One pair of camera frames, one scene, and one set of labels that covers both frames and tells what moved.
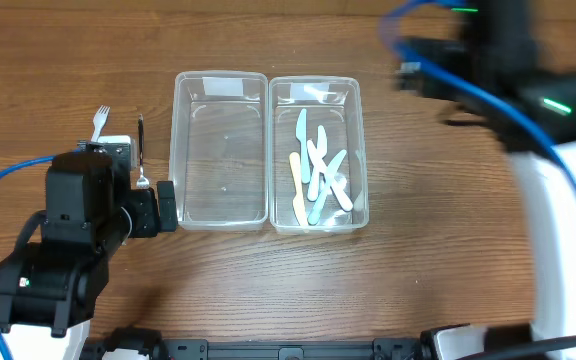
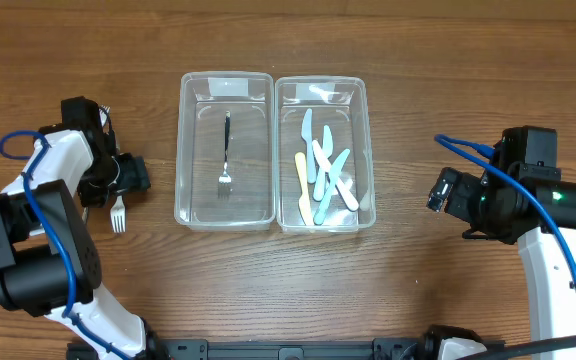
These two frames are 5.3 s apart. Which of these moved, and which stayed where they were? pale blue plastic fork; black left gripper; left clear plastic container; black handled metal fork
Moved: black left gripper; black handled metal fork
Stayed: pale blue plastic fork; left clear plastic container
